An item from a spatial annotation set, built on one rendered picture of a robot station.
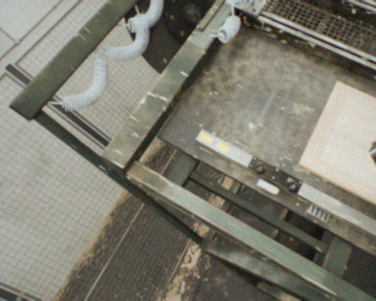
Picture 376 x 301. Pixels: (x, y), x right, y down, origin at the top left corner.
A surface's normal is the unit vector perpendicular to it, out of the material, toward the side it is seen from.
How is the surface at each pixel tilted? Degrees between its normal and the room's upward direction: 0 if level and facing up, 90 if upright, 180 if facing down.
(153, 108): 51
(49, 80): 90
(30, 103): 90
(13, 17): 90
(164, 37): 90
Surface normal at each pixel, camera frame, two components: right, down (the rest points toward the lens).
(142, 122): 0.01, -0.38
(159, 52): 0.55, 0.00
